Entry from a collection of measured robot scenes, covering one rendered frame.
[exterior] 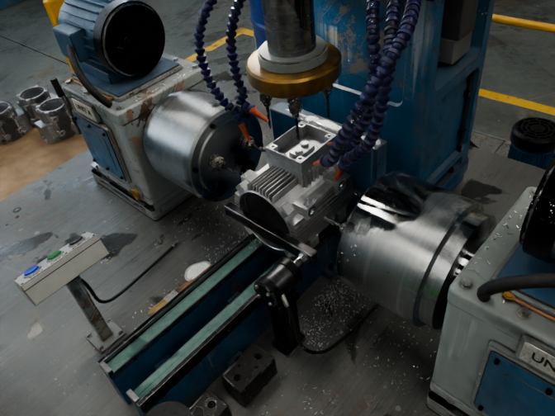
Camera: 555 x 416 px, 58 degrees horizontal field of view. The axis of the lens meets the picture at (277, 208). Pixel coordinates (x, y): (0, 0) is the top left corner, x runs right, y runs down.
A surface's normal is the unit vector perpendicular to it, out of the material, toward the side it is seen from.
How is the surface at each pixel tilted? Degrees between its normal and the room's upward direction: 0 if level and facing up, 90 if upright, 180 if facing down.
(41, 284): 65
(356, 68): 90
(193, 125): 28
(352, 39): 90
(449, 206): 6
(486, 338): 89
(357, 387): 0
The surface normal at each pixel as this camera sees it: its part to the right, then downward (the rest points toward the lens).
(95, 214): -0.11, -0.73
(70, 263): 0.61, 0.04
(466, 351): -0.67, 0.55
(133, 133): 0.73, 0.40
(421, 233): -0.41, -0.39
